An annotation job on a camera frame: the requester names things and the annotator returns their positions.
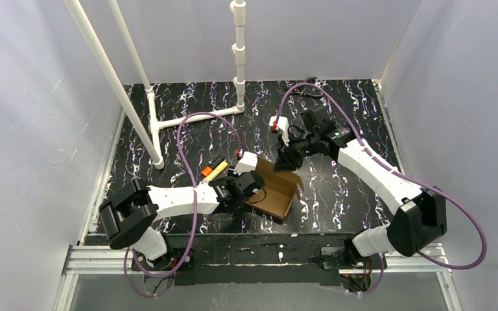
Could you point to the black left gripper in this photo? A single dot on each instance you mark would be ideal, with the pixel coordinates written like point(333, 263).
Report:
point(251, 183)

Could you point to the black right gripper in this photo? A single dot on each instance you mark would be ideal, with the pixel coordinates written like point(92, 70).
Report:
point(289, 149)

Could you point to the brown cardboard paper box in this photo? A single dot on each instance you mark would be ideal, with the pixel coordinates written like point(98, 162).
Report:
point(283, 188)

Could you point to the black orange highlighter marker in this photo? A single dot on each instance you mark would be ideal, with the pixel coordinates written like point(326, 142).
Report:
point(212, 165)

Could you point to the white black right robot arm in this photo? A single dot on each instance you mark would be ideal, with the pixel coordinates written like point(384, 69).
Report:
point(419, 214)

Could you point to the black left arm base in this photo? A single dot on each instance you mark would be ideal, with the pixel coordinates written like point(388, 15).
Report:
point(166, 262)

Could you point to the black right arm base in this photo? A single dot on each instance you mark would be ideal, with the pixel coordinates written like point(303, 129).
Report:
point(369, 270)

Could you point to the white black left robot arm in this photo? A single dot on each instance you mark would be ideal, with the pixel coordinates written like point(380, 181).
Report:
point(127, 215)

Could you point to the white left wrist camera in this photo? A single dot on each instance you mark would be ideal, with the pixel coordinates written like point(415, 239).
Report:
point(246, 163)

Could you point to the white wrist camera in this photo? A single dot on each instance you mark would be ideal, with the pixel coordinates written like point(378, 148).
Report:
point(246, 163)
point(280, 126)

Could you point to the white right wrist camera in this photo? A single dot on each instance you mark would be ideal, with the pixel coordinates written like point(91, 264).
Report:
point(280, 126)

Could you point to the aluminium rail frame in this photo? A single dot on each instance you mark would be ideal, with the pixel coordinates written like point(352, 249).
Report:
point(249, 260)

